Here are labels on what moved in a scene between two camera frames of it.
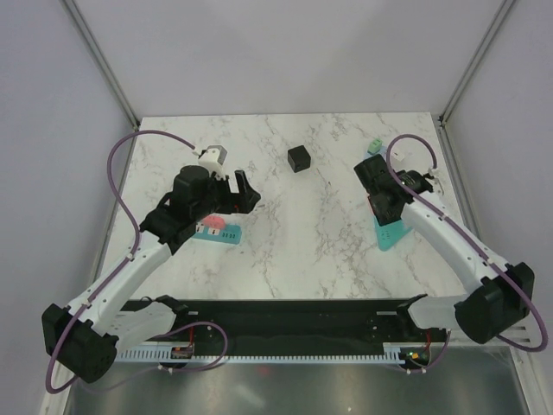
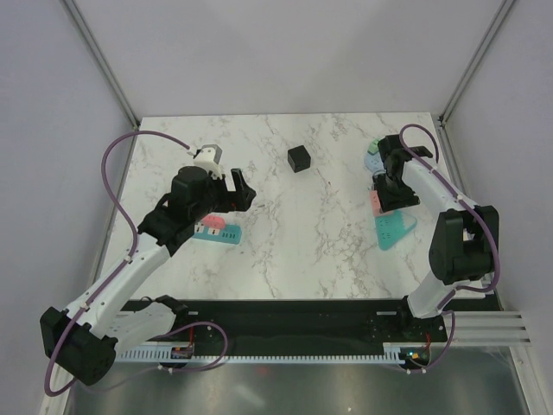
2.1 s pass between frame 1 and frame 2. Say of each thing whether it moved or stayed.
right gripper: moved
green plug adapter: stayed
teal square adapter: stayed
